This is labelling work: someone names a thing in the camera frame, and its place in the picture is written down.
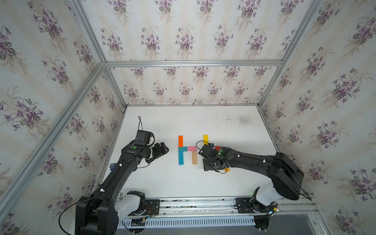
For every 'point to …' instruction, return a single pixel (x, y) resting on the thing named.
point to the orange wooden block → (180, 141)
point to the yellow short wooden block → (205, 138)
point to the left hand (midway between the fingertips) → (164, 153)
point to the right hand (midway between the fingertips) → (210, 166)
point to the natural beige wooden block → (194, 157)
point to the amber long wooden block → (228, 170)
